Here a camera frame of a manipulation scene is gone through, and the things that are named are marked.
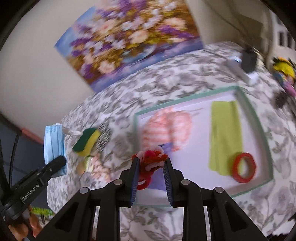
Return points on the white power strip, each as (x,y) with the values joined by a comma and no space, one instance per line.
(235,65)

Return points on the pink floral fabric scrunchie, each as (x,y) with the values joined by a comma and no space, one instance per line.
(100,172)

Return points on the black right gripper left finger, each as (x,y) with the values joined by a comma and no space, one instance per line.
(128,189)

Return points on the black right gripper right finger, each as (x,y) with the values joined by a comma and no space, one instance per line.
(173,178)

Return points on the blue face mask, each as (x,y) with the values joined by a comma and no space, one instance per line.
(54,141)

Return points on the person's left hand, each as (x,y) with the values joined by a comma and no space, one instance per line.
(20,231)

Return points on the yellow green sponge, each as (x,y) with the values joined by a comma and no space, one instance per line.
(86,142)

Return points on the purple plastic packet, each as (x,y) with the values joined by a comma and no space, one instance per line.
(158,181)

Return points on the green cloth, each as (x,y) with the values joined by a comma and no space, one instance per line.
(225,136)

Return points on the red tape roll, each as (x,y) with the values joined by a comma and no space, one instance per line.
(243,168)

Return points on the green tissue pack front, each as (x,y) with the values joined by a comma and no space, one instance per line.
(89,164)

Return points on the black power adapter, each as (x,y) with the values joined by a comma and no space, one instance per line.
(248,60)

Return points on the yellow plush toy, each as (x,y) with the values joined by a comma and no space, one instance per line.
(284,66)

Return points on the pink white fuzzy sock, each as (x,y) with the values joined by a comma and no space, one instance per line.
(168,126)

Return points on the red pink yarn flower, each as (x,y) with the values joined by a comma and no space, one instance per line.
(151,159)

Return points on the flower bouquet canvas painting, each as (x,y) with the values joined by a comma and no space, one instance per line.
(115,39)

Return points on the white tray teal rim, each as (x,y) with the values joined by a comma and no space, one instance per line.
(193,159)

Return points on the black white patterned scrunchie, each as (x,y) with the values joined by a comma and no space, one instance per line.
(105,136)

